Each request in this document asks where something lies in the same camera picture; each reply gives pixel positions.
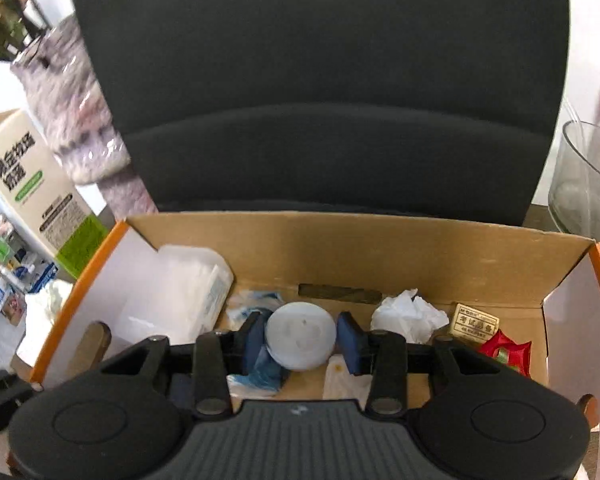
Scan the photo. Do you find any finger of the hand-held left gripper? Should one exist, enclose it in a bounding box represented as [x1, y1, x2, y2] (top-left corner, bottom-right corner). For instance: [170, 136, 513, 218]
[0, 369, 38, 443]

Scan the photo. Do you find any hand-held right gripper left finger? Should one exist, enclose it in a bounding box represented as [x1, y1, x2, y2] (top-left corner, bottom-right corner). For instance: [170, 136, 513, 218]
[100, 311, 267, 417]

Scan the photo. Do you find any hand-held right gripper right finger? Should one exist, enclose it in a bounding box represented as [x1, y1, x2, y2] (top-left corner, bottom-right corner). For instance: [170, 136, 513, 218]
[336, 311, 501, 417]

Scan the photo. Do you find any blue white plastic bag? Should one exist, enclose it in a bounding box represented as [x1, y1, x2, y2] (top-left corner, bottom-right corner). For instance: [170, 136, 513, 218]
[225, 287, 291, 398]

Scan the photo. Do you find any white round speaker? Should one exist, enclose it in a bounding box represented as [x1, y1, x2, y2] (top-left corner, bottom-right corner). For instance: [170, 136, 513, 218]
[265, 300, 337, 372]

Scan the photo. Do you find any translucent cotton swab box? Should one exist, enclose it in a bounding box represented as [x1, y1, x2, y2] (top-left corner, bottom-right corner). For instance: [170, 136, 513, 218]
[152, 245, 235, 341]

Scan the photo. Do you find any red cardboard box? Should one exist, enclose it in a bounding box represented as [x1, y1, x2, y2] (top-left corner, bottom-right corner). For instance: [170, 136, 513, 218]
[30, 210, 600, 480]

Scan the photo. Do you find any yellow label eraser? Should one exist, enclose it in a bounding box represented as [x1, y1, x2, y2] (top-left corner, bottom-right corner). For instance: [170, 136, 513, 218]
[451, 302, 498, 343]

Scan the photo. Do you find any red and green wrapper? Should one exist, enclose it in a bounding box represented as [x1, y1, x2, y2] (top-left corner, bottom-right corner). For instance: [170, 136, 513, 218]
[480, 330, 533, 378]

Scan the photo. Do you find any stained white paper napkin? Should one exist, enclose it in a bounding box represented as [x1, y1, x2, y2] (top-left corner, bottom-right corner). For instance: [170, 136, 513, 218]
[322, 355, 373, 402]

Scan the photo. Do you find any small crumpled white tissue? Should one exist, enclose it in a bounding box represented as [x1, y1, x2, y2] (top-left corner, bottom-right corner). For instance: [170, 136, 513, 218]
[17, 279, 76, 366]

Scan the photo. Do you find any white green milk carton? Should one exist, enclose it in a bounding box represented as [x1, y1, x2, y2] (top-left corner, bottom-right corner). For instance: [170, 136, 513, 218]
[0, 107, 111, 281]

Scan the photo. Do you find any purple mottled vase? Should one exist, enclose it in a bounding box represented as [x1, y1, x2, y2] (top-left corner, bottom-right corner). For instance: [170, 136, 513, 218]
[10, 12, 158, 221]

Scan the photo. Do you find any clear glass bowl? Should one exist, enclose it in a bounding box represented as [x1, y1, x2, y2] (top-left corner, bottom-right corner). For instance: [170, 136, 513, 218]
[547, 120, 600, 258]

